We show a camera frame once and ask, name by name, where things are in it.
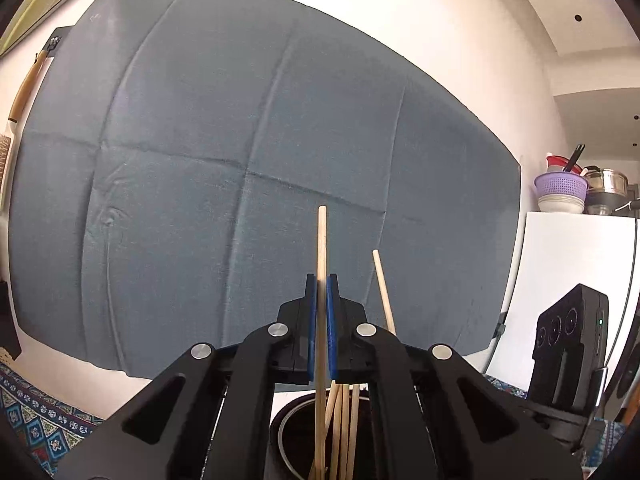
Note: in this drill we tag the red bowl with chopsticks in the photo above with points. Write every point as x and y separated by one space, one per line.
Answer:
557 163

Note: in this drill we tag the wooden hairbrush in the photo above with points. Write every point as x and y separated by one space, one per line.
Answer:
16 113

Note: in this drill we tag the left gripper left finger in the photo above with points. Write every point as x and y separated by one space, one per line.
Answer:
207 415

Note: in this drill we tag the patterned blue tablecloth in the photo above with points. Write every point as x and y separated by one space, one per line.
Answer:
47 428

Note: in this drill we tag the wooden chopstick diagonal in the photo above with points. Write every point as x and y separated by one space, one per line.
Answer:
320 347

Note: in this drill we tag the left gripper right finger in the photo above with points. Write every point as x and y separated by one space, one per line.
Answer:
433 416

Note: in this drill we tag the white refrigerator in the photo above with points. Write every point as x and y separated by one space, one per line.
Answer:
559 252

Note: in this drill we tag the steel pot with lid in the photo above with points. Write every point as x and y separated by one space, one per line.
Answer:
607 190

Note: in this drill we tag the black camera box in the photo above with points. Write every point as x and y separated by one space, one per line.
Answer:
569 348

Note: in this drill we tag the purple colander bowl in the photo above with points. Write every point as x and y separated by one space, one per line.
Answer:
561 183

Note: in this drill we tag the grey backdrop cloth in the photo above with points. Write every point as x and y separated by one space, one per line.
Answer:
173 162

